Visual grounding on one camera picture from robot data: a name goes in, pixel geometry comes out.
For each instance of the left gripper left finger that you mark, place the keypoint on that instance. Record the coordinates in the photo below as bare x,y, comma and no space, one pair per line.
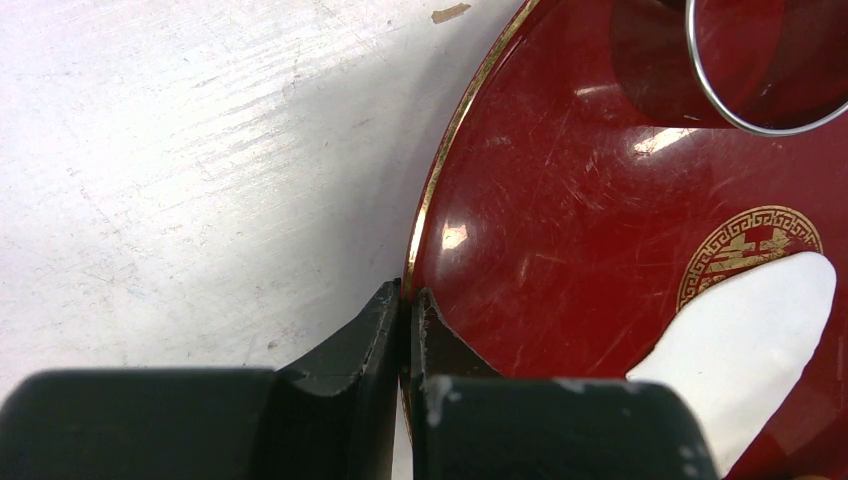
330,414

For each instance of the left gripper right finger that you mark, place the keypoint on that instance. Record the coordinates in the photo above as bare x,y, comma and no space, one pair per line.
467,421

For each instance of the round red lacquer tray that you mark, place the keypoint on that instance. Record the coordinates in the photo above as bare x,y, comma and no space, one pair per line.
612,160

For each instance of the white dough piece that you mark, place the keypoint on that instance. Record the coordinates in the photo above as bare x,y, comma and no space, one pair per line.
735,352

